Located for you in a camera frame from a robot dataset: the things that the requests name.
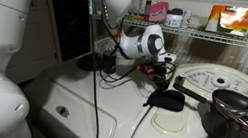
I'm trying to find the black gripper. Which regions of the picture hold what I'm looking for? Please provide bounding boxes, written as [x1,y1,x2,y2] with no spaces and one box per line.
[141,58,174,95]

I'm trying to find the white washer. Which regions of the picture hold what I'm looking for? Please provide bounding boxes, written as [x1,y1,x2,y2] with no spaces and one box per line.
[15,25,182,138]

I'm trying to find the dark blue bottle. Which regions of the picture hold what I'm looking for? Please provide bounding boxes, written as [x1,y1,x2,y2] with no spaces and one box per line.
[99,48,120,77]

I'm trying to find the black frying pan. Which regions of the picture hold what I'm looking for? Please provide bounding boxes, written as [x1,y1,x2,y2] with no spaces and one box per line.
[170,72,248,113]

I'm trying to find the white jar dark lid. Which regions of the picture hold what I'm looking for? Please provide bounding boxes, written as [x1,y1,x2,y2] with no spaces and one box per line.
[163,6,186,30]

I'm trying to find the white cup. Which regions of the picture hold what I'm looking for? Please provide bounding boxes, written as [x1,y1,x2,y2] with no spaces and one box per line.
[180,9,193,30]

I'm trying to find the red slim bottle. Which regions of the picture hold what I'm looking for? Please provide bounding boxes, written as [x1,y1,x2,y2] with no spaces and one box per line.
[142,0,153,22]

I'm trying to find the dark round lid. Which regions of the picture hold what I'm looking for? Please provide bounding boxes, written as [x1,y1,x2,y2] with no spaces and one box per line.
[74,53,105,74]

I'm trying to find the orange cardboard box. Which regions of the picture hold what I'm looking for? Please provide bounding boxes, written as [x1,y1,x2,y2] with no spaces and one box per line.
[203,0,248,39]

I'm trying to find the beige door with window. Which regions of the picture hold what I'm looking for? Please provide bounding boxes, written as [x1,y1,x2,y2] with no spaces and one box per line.
[3,0,73,92]

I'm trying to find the black gripper cable loops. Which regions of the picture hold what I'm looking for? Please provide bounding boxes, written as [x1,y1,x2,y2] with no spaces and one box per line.
[97,50,179,95]

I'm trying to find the white wire shelf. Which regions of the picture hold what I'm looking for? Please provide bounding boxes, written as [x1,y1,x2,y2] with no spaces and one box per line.
[90,6,248,51]

